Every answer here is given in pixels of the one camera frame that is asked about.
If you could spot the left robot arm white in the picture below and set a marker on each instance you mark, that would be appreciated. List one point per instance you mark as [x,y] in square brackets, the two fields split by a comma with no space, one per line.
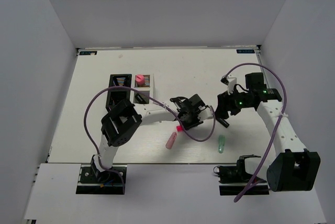
[123,119]

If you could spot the left blue table label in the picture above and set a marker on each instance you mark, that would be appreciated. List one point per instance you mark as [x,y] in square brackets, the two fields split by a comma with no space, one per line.
[87,52]

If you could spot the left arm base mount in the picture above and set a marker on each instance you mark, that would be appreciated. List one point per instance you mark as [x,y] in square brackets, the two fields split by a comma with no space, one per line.
[107,184]

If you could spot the pink black highlighter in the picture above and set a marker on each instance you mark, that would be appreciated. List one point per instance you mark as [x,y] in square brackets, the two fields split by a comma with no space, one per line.
[179,128]

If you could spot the white mesh organizer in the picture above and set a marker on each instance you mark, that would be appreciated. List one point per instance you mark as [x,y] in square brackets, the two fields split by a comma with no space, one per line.
[146,90]

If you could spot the pink capped clear tube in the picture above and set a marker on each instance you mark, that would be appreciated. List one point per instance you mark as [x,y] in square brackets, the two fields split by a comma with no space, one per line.
[139,80]

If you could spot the right aluminium table rail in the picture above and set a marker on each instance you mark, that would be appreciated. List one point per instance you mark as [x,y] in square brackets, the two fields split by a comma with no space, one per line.
[264,71]

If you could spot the green translucent small tube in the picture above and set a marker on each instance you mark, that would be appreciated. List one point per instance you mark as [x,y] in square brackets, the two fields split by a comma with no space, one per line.
[221,143]

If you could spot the blue table label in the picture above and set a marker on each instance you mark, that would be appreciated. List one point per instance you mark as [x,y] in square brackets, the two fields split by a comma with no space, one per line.
[87,52]
[245,51]

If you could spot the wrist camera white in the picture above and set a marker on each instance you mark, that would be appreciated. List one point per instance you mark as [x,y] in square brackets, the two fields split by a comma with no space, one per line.
[230,81]
[205,113]

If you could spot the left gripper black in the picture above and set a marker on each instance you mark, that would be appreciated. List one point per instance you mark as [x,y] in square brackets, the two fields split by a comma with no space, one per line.
[196,123]

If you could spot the green black highlighter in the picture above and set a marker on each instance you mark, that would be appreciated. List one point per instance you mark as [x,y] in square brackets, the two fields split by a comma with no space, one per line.
[139,99]

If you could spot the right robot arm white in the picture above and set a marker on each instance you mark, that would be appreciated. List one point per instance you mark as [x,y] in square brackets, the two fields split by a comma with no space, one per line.
[294,167]

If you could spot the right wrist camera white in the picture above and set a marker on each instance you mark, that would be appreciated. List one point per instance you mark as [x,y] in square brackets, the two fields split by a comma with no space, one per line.
[230,81]

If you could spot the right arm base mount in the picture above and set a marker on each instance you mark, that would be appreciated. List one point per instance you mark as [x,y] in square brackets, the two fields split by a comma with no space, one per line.
[233,178]

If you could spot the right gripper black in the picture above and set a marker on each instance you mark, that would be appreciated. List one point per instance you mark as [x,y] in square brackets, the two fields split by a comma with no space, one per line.
[224,104]

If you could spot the right blue table label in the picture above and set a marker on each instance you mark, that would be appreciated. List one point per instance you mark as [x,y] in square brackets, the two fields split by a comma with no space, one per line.
[245,51]

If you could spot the orange black highlighter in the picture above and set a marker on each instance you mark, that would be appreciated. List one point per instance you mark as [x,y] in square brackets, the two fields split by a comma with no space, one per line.
[223,122]

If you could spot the pink translucent small tube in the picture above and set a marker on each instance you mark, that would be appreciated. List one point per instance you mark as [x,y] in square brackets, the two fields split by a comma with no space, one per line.
[171,140]

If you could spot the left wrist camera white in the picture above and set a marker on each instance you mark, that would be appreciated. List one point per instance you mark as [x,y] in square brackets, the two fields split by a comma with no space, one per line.
[205,113]

